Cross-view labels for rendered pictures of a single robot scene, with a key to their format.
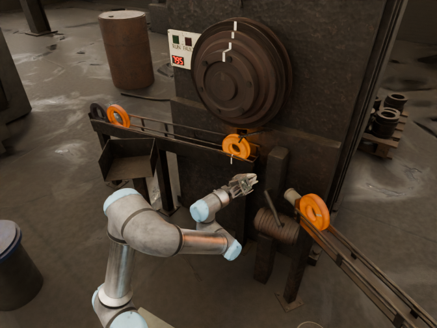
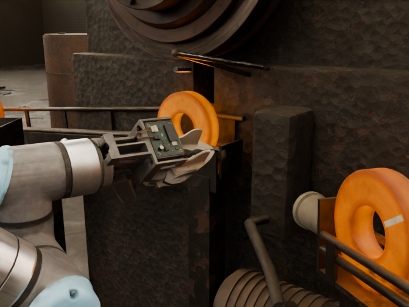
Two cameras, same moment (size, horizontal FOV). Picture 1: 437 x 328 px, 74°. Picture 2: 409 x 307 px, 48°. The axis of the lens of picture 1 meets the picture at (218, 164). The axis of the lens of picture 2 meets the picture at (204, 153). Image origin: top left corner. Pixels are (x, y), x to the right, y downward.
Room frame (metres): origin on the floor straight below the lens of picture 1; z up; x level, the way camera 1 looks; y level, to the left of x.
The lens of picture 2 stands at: (0.29, -0.23, 0.95)
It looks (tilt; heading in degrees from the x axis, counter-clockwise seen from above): 16 degrees down; 6
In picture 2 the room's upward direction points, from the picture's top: straight up
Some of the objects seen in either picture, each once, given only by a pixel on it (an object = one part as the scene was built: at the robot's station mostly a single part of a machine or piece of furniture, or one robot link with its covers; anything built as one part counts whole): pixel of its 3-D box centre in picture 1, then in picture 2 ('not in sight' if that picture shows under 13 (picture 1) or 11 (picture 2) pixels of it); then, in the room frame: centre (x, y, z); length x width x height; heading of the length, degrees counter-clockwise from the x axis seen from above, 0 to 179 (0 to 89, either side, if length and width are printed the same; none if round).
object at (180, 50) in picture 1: (190, 51); not in sight; (1.53, 0.14, 1.15); 0.26 x 0.02 x 0.18; 57
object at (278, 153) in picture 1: (276, 170); (282, 170); (1.14, -0.29, 0.68); 0.11 x 0.08 x 0.24; 147
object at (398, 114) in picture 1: (343, 105); not in sight; (2.80, -1.32, 0.22); 1.20 x 0.81 x 0.44; 55
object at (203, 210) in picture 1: (205, 207); (17, 178); (0.80, 0.05, 0.77); 0.11 x 0.08 x 0.09; 133
